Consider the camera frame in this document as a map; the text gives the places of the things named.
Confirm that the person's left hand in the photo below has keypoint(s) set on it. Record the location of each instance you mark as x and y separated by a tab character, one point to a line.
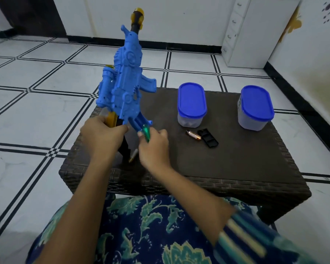
101	140

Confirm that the person's right hand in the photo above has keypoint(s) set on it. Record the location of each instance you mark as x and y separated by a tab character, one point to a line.
154	151

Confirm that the black battery cover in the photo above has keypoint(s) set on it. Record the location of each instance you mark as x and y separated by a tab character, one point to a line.
209	138

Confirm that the blue toy gun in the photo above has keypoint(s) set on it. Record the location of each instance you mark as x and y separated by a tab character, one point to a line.
126	87

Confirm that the clear container with blue lid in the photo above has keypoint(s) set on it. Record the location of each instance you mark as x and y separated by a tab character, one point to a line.
192	98

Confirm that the labelled container with blue lid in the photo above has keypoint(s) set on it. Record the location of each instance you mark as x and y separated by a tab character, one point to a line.
257	103

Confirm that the white drawer cabinet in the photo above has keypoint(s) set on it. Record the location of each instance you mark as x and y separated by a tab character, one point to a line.
264	32

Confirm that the person's left forearm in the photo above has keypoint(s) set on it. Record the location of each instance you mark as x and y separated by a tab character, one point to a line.
74	217

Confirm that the person's right forearm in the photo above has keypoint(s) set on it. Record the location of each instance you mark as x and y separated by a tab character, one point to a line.
195	203

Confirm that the blue floral dress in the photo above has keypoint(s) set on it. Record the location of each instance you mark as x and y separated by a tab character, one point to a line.
143	230

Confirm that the dark brown wicker table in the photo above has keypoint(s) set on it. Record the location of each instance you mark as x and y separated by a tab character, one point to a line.
236	162

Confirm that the striped right sleeve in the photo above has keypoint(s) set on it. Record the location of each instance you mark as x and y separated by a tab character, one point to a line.
244	241

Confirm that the dark door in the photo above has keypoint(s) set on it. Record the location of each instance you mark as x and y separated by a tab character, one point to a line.
30	13

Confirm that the yellow butterfly wall sticker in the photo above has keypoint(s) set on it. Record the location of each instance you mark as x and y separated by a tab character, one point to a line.
294	24

